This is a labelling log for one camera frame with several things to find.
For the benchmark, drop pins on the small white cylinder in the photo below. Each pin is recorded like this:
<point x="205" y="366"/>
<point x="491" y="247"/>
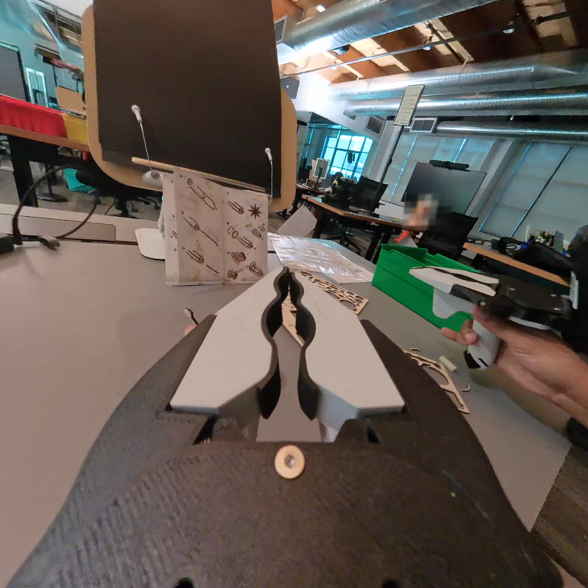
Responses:
<point x="446" y="363"/>

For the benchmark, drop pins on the black office chair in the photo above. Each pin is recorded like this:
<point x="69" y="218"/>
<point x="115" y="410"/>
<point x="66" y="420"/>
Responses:
<point x="454" y="239"/>

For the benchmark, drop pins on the person's right hand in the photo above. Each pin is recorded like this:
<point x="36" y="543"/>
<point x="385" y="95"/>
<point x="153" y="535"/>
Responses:
<point x="533" y="358"/>

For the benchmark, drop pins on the black webcam bar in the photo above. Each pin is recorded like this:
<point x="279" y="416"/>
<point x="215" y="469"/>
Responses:
<point x="450" y="165"/>

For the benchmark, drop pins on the red yellow banner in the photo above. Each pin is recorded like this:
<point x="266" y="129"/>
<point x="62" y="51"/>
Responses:
<point x="27" y="119"/>

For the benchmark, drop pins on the black panel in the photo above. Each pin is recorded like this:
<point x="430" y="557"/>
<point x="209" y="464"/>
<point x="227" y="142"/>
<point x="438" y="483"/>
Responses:
<point x="183" y="92"/>

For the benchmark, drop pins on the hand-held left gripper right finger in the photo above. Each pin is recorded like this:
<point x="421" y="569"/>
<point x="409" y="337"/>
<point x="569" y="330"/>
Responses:
<point x="353" y="367"/>

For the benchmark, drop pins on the orange object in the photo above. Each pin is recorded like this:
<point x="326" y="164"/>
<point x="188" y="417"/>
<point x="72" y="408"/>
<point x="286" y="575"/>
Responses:
<point x="403" y="235"/>

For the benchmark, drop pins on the black computer monitor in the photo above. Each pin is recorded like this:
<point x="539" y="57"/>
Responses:
<point x="370" y="195"/>
<point x="459" y="193"/>

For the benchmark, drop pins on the wooden sheet with uncut gears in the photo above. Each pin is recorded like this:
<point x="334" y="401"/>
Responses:
<point x="289" y="321"/>

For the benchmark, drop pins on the wooden top office table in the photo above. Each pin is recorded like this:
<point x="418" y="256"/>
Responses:
<point x="349" y="216"/>

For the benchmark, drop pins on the wooden sheet, three oval holes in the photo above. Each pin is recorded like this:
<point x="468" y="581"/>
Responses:
<point x="353" y="307"/>

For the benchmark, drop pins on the grey desk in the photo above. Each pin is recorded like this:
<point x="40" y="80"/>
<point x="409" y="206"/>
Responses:
<point x="92" y="321"/>

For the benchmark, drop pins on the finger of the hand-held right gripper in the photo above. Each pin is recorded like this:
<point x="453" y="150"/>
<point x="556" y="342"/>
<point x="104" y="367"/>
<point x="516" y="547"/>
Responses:
<point x="477" y="278"/>
<point x="445" y="301"/>

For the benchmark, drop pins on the clear plastic wrap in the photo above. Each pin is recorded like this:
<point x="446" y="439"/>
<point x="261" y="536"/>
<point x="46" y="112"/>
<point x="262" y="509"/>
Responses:
<point x="317" y="257"/>

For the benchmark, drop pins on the pen holder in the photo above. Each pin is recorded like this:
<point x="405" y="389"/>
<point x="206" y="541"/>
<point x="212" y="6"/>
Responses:
<point x="544" y="241"/>

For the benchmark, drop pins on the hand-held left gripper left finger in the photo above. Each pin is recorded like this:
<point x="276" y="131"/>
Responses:
<point x="229" y="358"/>

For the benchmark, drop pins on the silver air duct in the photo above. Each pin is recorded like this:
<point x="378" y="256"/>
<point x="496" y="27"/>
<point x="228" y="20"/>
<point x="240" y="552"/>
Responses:
<point x="459" y="78"/>

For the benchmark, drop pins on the white sign on pole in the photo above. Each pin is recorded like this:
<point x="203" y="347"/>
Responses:
<point x="409" y="105"/>

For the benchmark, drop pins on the green plastic bin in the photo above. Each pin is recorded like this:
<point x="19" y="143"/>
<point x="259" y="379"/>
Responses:
<point x="399" y="280"/>

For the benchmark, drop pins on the wooden book stand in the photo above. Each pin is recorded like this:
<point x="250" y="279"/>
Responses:
<point x="288" y="160"/>

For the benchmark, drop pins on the black bag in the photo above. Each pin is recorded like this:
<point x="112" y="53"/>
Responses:
<point x="533" y="257"/>

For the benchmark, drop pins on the triangular wooden frame piece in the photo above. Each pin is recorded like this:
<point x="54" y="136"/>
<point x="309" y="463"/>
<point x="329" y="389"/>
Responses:
<point x="436" y="365"/>

